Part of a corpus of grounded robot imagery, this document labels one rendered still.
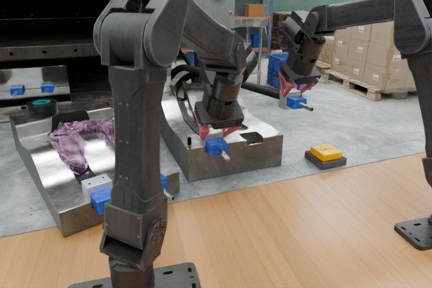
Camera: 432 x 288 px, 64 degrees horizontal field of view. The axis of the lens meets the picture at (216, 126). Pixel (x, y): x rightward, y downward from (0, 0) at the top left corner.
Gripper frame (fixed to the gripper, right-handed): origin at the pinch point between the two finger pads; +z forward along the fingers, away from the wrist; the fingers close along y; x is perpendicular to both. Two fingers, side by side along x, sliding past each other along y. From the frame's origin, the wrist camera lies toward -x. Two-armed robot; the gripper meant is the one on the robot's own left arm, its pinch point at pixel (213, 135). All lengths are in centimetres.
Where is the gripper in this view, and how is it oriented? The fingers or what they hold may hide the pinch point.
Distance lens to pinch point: 84.0
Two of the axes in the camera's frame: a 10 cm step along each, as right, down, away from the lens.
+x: 3.0, 7.6, -5.8
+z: -1.8, 6.4, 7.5
